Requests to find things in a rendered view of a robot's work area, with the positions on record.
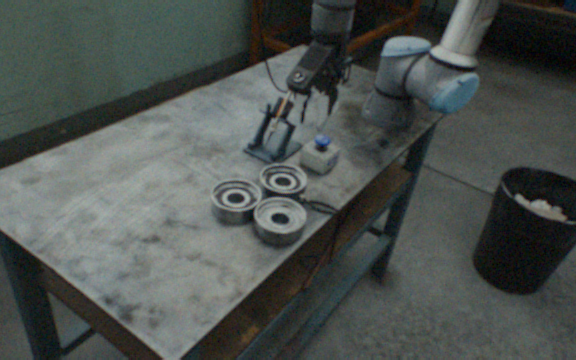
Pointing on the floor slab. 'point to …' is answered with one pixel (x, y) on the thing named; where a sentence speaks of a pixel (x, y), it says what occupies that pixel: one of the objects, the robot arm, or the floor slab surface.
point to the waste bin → (532, 228)
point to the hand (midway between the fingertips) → (309, 123)
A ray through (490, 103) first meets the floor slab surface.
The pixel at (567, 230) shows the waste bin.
